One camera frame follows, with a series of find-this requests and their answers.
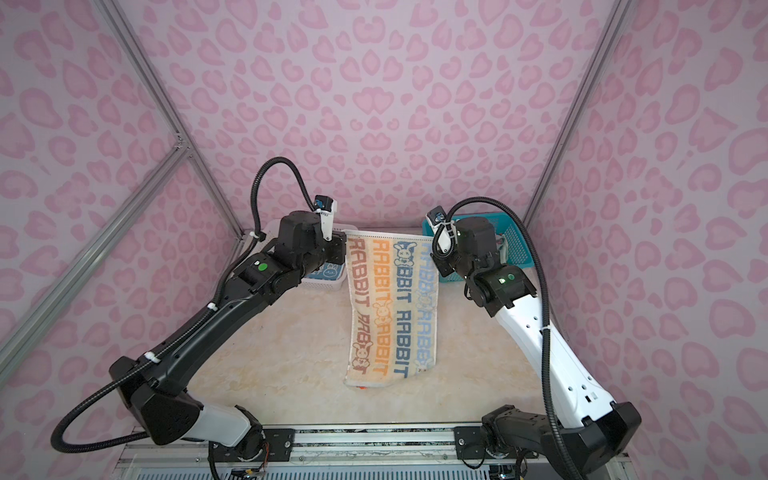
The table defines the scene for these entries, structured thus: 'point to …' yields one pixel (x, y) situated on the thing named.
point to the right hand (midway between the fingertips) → (442, 234)
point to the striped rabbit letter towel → (393, 309)
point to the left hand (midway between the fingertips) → (350, 231)
